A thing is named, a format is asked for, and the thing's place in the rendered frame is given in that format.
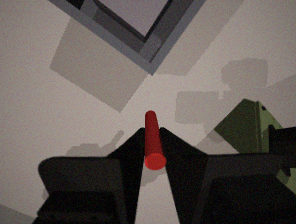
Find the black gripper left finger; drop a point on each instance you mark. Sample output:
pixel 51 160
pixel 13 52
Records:
pixel 121 176

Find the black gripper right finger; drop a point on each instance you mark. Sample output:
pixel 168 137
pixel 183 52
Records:
pixel 190 178

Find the red peg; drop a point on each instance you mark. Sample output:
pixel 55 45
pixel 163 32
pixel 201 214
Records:
pixel 154 152

